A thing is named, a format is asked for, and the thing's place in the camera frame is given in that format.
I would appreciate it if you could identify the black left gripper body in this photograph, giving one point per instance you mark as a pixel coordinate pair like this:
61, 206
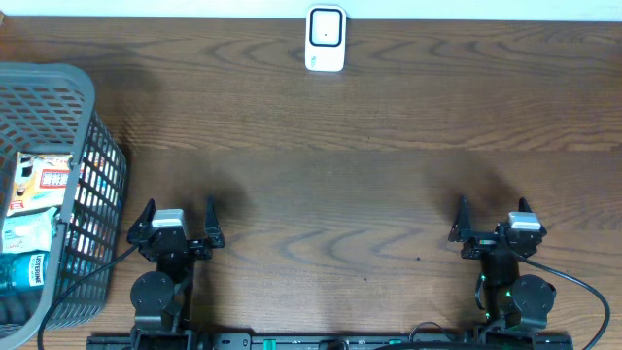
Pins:
193, 248

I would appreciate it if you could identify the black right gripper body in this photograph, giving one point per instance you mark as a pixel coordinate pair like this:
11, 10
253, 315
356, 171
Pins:
479, 248

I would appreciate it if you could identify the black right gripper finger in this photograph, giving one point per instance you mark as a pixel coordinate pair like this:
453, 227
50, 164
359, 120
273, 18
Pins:
523, 205
461, 229

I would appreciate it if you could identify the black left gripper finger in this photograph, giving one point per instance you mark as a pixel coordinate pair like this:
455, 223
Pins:
212, 227
141, 227

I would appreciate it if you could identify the orange snack bag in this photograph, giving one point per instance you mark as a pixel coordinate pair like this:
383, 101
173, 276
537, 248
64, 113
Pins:
40, 182

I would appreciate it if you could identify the green wet wipes pack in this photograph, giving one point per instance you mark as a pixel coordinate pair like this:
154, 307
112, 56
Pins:
28, 233

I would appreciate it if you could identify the blue Listerine mouthwash bottle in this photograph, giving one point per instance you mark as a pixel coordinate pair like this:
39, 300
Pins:
23, 272

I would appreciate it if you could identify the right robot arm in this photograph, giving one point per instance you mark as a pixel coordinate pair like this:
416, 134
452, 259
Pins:
516, 304

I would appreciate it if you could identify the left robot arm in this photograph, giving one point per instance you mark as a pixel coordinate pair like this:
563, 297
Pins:
162, 297

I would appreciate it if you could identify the white barcode scanner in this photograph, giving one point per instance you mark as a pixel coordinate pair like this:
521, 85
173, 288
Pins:
325, 38

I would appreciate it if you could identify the grey plastic mesh basket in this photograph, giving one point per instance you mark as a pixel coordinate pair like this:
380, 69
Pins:
49, 109

